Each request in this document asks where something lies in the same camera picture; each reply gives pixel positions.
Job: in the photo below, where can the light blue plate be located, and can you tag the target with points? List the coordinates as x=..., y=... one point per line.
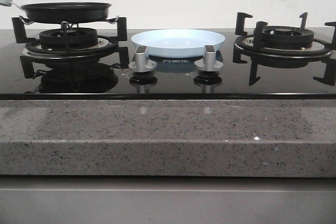
x=177, y=43

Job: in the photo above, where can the black frying pan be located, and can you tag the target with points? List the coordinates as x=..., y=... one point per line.
x=70, y=12

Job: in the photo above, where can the black glass gas cooktop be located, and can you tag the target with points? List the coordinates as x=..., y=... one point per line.
x=243, y=76

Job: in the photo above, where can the left silver stove knob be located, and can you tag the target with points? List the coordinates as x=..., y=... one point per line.
x=141, y=62

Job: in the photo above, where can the silver stove knob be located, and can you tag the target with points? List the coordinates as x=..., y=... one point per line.
x=141, y=62
x=208, y=62

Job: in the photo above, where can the right silver stove knob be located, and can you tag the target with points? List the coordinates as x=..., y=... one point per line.
x=208, y=62

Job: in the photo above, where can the left black pan support grate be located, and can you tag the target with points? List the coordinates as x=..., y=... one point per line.
x=19, y=33

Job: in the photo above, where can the left black burner head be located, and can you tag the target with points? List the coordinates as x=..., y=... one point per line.
x=77, y=38

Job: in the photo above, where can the black burner head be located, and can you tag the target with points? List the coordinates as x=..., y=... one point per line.
x=286, y=37
x=77, y=38

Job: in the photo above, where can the right black burner head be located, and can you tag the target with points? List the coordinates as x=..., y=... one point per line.
x=286, y=37

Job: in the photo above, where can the grey cabinet drawer front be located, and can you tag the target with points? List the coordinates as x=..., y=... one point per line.
x=166, y=200

